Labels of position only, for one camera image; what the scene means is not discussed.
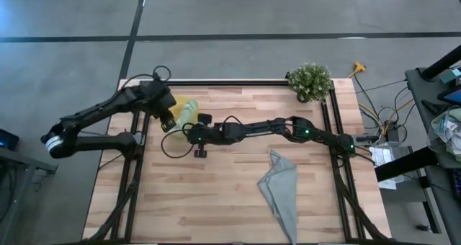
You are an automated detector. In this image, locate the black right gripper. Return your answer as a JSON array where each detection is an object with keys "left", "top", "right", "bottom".
[{"left": 186, "top": 112, "right": 223, "bottom": 159}]

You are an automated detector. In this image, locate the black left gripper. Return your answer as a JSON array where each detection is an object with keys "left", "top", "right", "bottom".
[{"left": 143, "top": 79, "right": 178, "bottom": 133}]

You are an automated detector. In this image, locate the green microfiber towel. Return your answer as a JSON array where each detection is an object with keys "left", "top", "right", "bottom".
[{"left": 171, "top": 99, "right": 200, "bottom": 140}]

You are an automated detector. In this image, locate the yellow translucent plastic basket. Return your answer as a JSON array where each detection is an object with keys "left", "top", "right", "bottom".
[{"left": 166, "top": 94, "right": 200, "bottom": 141}]

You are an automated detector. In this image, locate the grey microfiber towel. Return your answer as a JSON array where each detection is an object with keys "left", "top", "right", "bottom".
[{"left": 257, "top": 149, "right": 299, "bottom": 245}]

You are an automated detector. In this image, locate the small potted green plant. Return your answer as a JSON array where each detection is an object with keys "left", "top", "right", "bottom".
[{"left": 287, "top": 61, "right": 334, "bottom": 104}]

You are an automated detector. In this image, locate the grey metal cart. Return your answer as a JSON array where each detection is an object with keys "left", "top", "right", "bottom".
[{"left": 0, "top": 146, "right": 58, "bottom": 245}]

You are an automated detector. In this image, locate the black device with light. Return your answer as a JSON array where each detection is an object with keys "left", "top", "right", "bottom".
[{"left": 0, "top": 128, "right": 20, "bottom": 152}]

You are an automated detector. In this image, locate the yellow plug on floor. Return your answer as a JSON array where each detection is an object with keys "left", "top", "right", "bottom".
[{"left": 346, "top": 61, "right": 367, "bottom": 79}]

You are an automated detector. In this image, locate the clear plastic bin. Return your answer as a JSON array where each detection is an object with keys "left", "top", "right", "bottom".
[{"left": 370, "top": 141, "right": 411, "bottom": 190}]

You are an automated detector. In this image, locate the power strip on floor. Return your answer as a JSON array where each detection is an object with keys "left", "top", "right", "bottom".
[{"left": 383, "top": 121, "right": 401, "bottom": 142}]

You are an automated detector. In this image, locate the white paper sheet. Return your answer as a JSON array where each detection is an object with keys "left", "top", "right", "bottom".
[{"left": 377, "top": 178, "right": 398, "bottom": 191}]

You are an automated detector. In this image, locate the black diagonal beam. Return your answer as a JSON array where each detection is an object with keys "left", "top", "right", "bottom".
[
  {"left": 374, "top": 146, "right": 439, "bottom": 183},
  {"left": 420, "top": 45, "right": 461, "bottom": 81}
]

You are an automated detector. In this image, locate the grey side table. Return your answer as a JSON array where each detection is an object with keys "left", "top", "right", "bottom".
[{"left": 404, "top": 45, "right": 461, "bottom": 245}]

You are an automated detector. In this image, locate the clear bag of cloths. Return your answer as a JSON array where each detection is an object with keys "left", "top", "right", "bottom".
[{"left": 426, "top": 107, "right": 461, "bottom": 160}]

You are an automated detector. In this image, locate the tablet with blue screen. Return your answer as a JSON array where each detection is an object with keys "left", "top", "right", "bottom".
[{"left": 436, "top": 88, "right": 461, "bottom": 107}]

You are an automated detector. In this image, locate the teal box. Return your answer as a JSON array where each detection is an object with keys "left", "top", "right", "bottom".
[{"left": 438, "top": 67, "right": 461, "bottom": 84}]

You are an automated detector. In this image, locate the black keyboard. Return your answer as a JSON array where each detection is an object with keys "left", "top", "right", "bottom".
[{"left": 449, "top": 167, "right": 461, "bottom": 202}]

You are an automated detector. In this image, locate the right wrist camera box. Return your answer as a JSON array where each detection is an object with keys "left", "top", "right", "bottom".
[{"left": 200, "top": 126, "right": 217, "bottom": 144}]

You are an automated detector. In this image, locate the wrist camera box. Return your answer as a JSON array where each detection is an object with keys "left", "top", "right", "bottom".
[
  {"left": 200, "top": 126, "right": 217, "bottom": 144},
  {"left": 149, "top": 88, "right": 170, "bottom": 109}
]

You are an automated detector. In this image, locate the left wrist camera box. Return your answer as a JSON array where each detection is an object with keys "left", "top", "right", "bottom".
[{"left": 149, "top": 88, "right": 170, "bottom": 109}]

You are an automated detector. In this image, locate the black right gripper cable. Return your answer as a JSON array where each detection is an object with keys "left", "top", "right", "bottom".
[{"left": 160, "top": 122, "right": 196, "bottom": 160}]

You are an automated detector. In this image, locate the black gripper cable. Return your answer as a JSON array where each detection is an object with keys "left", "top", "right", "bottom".
[
  {"left": 120, "top": 65, "right": 173, "bottom": 91},
  {"left": 160, "top": 122, "right": 196, "bottom": 160}
]

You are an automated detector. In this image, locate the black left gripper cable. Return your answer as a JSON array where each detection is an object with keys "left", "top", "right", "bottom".
[{"left": 120, "top": 65, "right": 173, "bottom": 91}]

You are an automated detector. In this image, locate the black aluminium table frame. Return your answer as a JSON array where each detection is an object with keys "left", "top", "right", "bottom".
[{"left": 81, "top": 71, "right": 394, "bottom": 244}]

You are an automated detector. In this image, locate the black floor cable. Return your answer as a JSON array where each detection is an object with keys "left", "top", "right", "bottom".
[{"left": 352, "top": 73, "right": 382, "bottom": 125}]

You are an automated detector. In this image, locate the grey floor cable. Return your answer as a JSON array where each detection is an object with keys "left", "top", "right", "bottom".
[{"left": 355, "top": 79, "right": 408, "bottom": 94}]

